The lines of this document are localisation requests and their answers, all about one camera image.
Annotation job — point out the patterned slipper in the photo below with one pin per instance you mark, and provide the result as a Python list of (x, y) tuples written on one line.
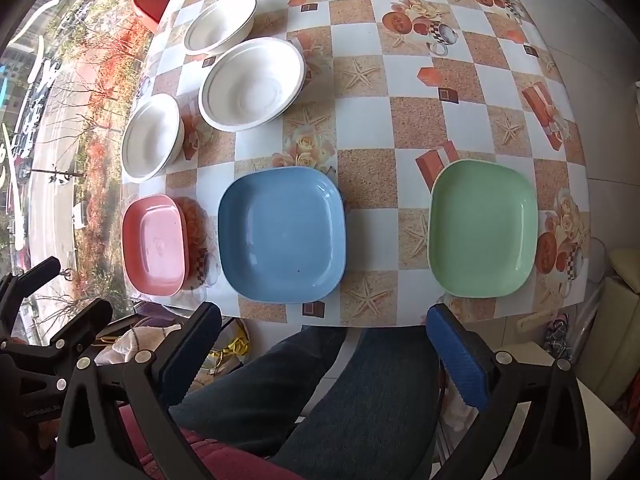
[(557, 335)]

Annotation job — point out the person's leg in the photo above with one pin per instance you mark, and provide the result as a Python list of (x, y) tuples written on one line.
[(380, 410), (250, 395)]

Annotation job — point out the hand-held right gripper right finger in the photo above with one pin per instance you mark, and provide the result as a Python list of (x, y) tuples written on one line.
[(457, 355)]

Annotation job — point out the white cloth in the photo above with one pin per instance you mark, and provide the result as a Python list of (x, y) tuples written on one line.
[(145, 340)]

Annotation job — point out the person's left leg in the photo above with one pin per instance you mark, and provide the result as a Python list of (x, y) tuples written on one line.
[(250, 395)]

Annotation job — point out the small white bowl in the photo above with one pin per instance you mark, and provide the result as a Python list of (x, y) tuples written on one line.
[(217, 25), (150, 137)]

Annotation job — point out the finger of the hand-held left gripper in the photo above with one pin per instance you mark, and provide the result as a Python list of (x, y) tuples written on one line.
[(45, 269), (95, 312)]

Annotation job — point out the person's red sweater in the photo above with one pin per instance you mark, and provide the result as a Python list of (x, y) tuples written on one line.
[(225, 462)]

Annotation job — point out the large white bowl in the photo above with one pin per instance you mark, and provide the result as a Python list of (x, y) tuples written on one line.
[(250, 85)]

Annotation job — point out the blue square plate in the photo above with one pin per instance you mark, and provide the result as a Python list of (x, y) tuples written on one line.
[(280, 232)]

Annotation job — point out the pink rectangular plate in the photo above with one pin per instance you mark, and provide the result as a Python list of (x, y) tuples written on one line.
[(155, 245)]

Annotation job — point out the red plastic stool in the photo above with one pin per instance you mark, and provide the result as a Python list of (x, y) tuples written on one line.
[(152, 0)]

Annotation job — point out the cream seat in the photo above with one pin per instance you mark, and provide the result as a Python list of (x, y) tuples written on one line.
[(622, 310)]

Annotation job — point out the green square plate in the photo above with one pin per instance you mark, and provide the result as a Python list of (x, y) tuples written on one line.
[(482, 227)]

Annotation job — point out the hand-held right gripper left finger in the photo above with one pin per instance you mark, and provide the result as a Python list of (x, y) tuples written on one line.
[(192, 345)]

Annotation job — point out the person's right leg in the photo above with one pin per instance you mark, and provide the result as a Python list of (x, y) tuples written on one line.
[(380, 410)]

